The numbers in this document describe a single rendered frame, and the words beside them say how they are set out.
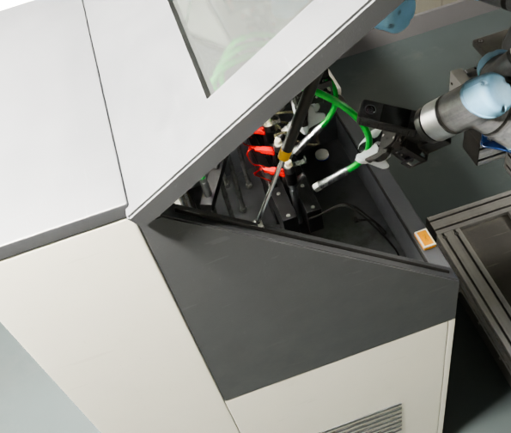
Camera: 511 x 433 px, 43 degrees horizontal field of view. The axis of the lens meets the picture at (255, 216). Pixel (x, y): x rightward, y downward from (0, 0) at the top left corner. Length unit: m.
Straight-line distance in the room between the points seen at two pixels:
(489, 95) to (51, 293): 0.79
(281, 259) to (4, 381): 1.83
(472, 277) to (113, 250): 1.57
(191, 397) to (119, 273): 0.49
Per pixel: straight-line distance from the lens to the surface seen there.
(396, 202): 1.64
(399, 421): 2.04
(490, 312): 2.34
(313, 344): 1.48
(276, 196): 1.64
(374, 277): 1.35
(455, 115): 1.18
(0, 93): 1.34
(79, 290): 1.14
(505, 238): 2.53
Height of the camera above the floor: 2.19
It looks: 49 degrees down
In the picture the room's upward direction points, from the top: 15 degrees counter-clockwise
